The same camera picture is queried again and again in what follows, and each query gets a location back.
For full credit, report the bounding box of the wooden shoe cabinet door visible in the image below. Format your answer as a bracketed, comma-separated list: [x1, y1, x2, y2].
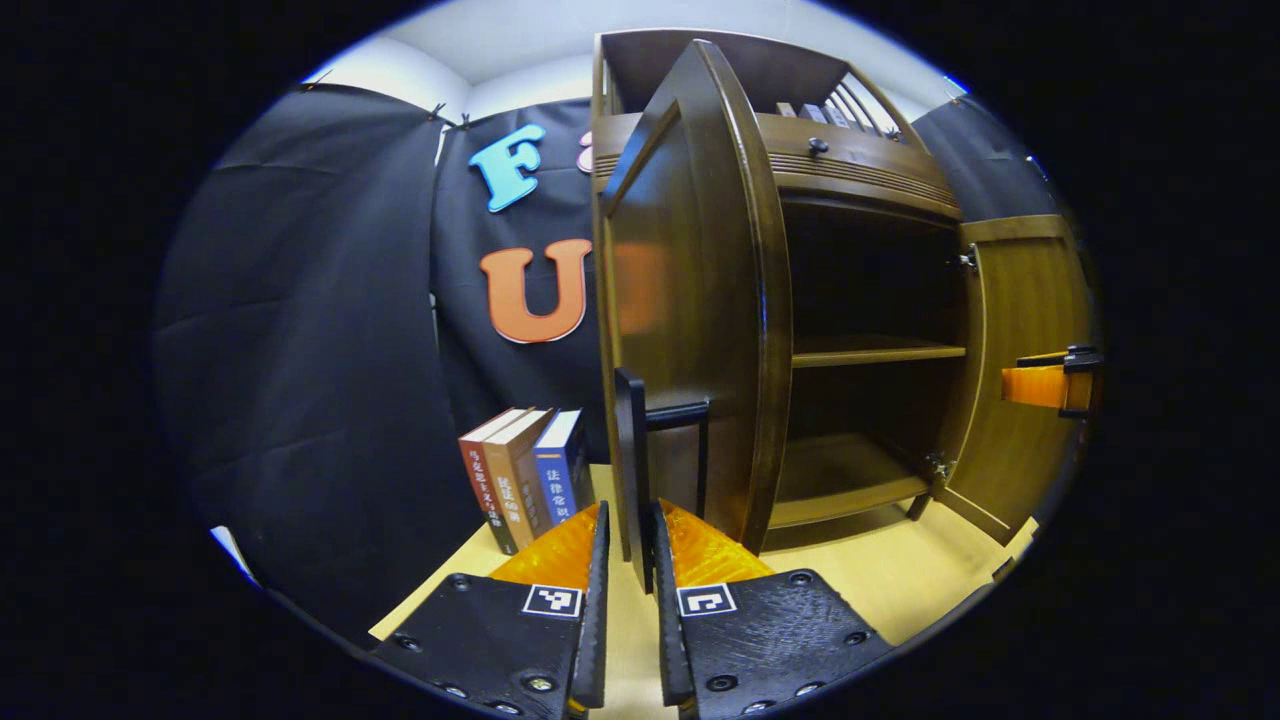
[930, 213, 1098, 546]
[595, 38, 796, 593]

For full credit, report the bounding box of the wooden inner shelf board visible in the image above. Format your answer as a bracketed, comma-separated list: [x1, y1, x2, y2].
[790, 333, 969, 369]

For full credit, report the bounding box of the blue book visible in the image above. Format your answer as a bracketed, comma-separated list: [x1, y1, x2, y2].
[532, 408, 597, 527]

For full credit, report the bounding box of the wooden double-door shoe cabinet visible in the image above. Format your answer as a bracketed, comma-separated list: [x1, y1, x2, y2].
[590, 28, 969, 553]

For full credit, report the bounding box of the red book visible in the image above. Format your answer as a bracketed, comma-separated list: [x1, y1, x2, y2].
[458, 407, 531, 557]

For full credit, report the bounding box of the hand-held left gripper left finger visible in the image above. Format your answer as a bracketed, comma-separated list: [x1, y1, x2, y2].
[368, 500, 613, 720]

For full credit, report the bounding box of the black backdrop cloth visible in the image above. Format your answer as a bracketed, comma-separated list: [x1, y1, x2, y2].
[150, 83, 1061, 646]

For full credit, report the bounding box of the wooden cabinet drawer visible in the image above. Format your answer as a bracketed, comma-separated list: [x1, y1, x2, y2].
[592, 110, 962, 222]

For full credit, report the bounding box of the brown book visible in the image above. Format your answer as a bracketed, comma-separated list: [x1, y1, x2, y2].
[483, 407, 557, 542]

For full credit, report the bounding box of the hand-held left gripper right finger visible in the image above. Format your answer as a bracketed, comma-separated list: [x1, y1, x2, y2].
[650, 498, 896, 720]

